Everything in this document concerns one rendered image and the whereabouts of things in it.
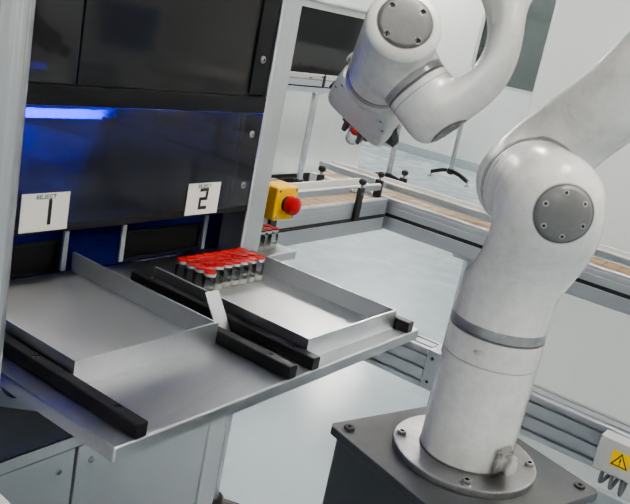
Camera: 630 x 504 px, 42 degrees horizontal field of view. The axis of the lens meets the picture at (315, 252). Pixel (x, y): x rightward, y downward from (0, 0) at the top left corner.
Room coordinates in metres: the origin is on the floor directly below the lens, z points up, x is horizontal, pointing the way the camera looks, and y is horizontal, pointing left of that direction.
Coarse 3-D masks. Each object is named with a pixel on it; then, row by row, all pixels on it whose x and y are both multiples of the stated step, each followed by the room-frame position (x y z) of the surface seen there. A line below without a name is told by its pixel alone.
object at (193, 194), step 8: (192, 184) 1.42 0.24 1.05; (200, 184) 1.44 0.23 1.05; (208, 184) 1.45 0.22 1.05; (216, 184) 1.47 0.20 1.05; (192, 192) 1.42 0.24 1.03; (200, 192) 1.44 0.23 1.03; (208, 192) 1.46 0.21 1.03; (216, 192) 1.47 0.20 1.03; (192, 200) 1.42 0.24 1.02; (208, 200) 1.46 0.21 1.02; (216, 200) 1.48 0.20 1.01; (192, 208) 1.43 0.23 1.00; (208, 208) 1.46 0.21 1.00; (216, 208) 1.48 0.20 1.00
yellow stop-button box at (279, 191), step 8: (272, 184) 1.64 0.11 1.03; (280, 184) 1.66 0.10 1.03; (288, 184) 1.68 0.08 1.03; (272, 192) 1.63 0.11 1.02; (280, 192) 1.63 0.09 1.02; (288, 192) 1.65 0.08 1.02; (296, 192) 1.68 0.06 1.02; (272, 200) 1.63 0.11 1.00; (280, 200) 1.63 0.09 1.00; (272, 208) 1.63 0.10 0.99; (280, 208) 1.64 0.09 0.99; (264, 216) 1.64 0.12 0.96; (272, 216) 1.62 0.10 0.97; (280, 216) 1.64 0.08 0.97; (288, 216) 1.67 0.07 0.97
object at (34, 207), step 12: (60, 192) 1.18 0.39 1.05; (24, 204) 1.13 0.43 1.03; (36, 204) 1.15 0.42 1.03; (48, 204) 1.17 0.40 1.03; (60, 204) 1.18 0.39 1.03; (24, 216) 1.13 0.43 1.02; (36, 216) 1.15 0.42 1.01; (60, 216) 1.19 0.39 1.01; (24, 228) 1.14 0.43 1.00; (36, 228) 1.15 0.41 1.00; (48, 228) 1.17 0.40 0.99; (60, 228) 1.19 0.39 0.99
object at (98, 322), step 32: (32, 288) 1.20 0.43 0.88; (64, 288) 1.22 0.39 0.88; (96, 288) 1.25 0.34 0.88; (128, 288) 1.23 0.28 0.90; (32, 320) 1.08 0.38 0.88; (64, 320) 1.10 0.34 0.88; (96, 320) 1.12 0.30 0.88; (128, 320) 1.15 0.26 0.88; (160, 320) 1.17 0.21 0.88; (192, 320) 1.15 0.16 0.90; (64, 352) 0.93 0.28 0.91; (96, 352) 1.02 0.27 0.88; (128, 352) 0.98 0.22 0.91; (160, 352) 1.03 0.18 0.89
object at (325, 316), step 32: (192, 288) 1.27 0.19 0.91; (224, 288) 1.38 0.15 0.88; (256, 288) 1.41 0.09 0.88; (288, 288) 1.45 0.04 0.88; (320, 288) 1.44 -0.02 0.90; (256, 320) 1.19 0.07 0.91; (288, 320) 1.28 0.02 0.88; (320, 320) 1.31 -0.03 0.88; (352, 320) 1.34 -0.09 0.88; (384, 320) 1.32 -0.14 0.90; (320, 352) 1.17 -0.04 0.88
